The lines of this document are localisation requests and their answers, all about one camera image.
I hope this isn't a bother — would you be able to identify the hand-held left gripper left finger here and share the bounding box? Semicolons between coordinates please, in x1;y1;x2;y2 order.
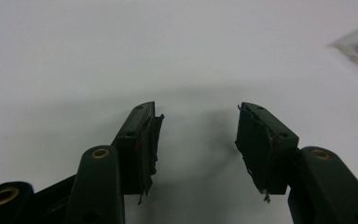
111;101;165;205

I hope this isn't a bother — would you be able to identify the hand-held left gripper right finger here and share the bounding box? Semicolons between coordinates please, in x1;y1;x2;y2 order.
234;101;300;204

